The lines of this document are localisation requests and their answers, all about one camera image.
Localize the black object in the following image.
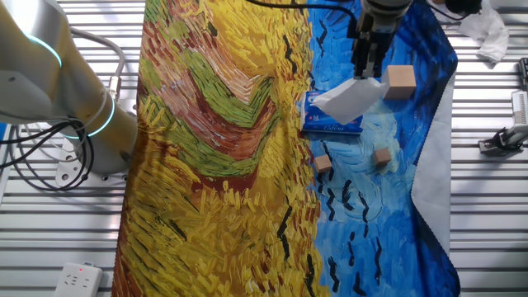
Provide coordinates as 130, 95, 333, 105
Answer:
518, 57, 528, 92

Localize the white ribbed device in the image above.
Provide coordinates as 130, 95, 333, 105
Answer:
510, 89, 528, 127

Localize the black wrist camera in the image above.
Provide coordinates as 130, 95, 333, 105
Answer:
444, 0, 483, 16

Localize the crumpled white tissue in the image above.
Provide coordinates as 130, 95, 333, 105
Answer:
428, 0, 511, 64

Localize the small wooden cube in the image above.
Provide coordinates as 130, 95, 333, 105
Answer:
373, 148, 393, 167
313, 154, 333, 174

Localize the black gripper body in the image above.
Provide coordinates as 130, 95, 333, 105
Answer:
351, 13, 398, 53

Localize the black cable bundle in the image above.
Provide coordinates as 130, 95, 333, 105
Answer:
0, 117, 97, 191

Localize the white paper napkin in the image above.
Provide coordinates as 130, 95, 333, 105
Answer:
313, 76, 391, 126

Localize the blue tissue pack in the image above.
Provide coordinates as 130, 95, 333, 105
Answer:
300, 90, 365, 135

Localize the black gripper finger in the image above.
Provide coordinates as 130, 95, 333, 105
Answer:
353, 45, 365, 78
362, 45, 387, 80

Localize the grey hose with connector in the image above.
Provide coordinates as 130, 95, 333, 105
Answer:
68, 26, 127, 102

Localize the grey metal bracket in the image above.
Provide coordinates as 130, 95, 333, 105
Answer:
478, 125, 528, 157

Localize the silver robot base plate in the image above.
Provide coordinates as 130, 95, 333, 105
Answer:
54, 139, 133, 187

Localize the large wooden cube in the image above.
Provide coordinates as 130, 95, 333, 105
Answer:
381, 64, 417, 101

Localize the white power strip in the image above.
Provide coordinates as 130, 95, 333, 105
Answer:
52, 262, 103, 297

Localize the Van Gogh print tablecloth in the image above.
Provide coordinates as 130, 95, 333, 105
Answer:
111, 0, 462, 297

